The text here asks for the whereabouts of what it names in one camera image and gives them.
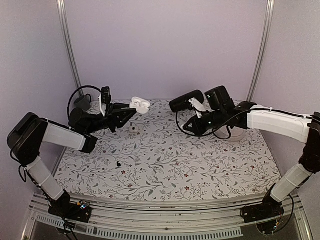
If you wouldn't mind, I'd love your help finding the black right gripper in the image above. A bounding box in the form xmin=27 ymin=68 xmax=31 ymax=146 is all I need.
xmin=183 ymin=109 xmax=226 ymax=137

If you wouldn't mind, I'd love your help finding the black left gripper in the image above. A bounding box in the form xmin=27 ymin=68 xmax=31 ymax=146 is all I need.
xmin=86 ymin=102 xmax=138 ymax=134

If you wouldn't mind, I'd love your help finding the small white round device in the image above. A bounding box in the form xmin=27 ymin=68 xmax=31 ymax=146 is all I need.
xmin=129 ymin=126 xmax=140 ymax=134

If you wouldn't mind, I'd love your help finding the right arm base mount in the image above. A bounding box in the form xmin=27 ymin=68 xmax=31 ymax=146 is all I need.
xmin=240 ymin=203 xmax=285 ymax=223

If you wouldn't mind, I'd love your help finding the aluminium corner post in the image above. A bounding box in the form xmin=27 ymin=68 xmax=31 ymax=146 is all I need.
xmin=246 ymin=0 xmax=275 ymax=102
xmin=56 ymin=0 xmax=82 ymax=89

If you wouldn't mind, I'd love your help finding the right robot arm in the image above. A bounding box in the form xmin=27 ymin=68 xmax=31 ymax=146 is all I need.
xmin=182 ymin=86 xmax=320 ymax=218

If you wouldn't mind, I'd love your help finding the white earbud charging case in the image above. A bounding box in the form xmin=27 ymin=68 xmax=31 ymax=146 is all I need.
xmin=129 ymin=96 xmax=151 ymax=115

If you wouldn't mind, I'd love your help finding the black cylinder speaker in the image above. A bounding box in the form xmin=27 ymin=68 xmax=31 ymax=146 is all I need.
xmin=169 ymin=89 xmax=204 ymax=113

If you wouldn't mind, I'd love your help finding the white round dish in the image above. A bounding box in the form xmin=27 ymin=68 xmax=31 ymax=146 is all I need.
xmin=215 ymin=126 xmax=246 ymax=142

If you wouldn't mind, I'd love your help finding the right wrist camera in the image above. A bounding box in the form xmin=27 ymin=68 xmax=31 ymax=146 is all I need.
xmin=188 ymin=97 xmax=210 ymax=119

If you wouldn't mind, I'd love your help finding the right aluminium corner post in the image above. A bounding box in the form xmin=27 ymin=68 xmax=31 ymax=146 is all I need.
xmin=246 ymin=0 xmax=275 ymax=102

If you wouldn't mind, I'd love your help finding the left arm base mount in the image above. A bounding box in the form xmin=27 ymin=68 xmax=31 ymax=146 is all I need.
xmin=48 ymin=200 xmax=93 ymax=223

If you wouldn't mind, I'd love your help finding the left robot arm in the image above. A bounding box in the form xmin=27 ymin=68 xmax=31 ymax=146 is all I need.
xmin=7 ymin=103 xmax=137 ymax=217

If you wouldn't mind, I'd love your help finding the floral patterned table mat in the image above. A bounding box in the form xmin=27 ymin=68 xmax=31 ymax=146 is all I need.
xmin=55 ymin=99 xmax=281 ymax=202

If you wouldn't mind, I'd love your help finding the left aluminium corner post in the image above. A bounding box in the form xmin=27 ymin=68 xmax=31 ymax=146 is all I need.
xmin=56 ymin=0 xmax=82 ymax=89

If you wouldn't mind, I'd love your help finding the aluminium front rail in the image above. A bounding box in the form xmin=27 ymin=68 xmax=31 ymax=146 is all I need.
xmin=21 ymin=194 xmax=313 ymax=240

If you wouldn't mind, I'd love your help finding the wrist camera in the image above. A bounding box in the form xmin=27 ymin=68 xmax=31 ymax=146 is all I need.
xmin=188 ymin=97 xmax=210 ymax=119
xmin=99 ymin=86 xmax=111 ymax=117

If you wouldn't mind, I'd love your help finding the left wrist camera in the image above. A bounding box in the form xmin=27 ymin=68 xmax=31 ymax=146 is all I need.
xmin=99 ymin=86 xmax=111 ymax=117

